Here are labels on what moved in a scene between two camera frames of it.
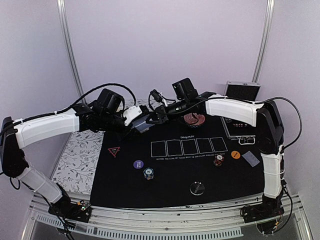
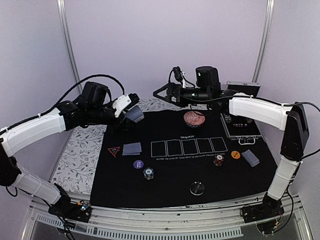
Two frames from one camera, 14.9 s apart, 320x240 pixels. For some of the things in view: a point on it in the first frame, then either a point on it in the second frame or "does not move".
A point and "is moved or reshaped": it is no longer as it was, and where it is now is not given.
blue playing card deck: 142,124 is moved or reshaped
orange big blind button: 235,154 does not move
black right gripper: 163,114 to 171,87
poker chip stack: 219,159 does not move
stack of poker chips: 148,173 does not move
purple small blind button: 138,164 does not move
